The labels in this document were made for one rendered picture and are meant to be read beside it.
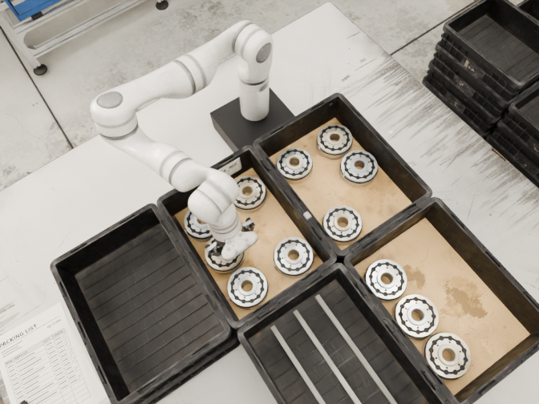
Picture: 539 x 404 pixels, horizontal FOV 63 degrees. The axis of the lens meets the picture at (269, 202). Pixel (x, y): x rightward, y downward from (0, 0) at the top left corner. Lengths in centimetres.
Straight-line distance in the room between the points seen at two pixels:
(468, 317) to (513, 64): 122
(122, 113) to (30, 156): 170
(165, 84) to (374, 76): 84
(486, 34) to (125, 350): 185
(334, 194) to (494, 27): 125
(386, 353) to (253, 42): 84
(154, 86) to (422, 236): 77
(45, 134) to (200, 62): 171
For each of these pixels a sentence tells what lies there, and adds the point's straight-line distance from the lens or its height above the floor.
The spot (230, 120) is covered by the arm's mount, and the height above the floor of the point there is 78.
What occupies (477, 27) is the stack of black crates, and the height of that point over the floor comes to 49.
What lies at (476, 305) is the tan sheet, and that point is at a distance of 122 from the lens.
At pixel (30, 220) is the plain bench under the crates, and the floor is 70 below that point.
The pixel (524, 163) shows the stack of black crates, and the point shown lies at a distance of 212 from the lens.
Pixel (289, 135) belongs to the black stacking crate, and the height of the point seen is 87.
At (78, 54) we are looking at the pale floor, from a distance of 299.
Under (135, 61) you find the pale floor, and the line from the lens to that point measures 280.
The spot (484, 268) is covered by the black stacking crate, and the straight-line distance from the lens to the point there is 120.
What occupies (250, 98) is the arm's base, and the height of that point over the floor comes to 89.
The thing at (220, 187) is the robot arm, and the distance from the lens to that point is 85.
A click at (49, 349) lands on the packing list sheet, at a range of 143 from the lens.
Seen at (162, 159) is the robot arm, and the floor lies 119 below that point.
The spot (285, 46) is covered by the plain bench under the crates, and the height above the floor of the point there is 70.
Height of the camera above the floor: 195
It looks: 65 degrees down
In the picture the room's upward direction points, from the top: 8 degrees counter-clockwise
